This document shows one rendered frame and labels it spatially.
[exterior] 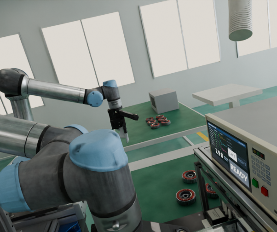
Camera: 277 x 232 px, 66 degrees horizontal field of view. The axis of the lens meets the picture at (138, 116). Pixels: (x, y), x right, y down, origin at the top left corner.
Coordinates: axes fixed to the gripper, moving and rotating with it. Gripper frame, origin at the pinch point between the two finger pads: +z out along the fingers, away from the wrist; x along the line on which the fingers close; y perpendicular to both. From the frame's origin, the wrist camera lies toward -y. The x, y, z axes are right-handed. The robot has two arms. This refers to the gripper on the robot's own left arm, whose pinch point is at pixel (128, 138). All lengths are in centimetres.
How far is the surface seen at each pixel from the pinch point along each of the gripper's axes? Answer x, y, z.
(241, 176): 62, -34, -1
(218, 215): 49, -29, 23
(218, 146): 48, -33, -6
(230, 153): 56, -34, -7
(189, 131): -86, -61, 42
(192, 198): 19.1, -26.5, 36.9
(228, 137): 56, -34, -13
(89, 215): -96, 68, 115
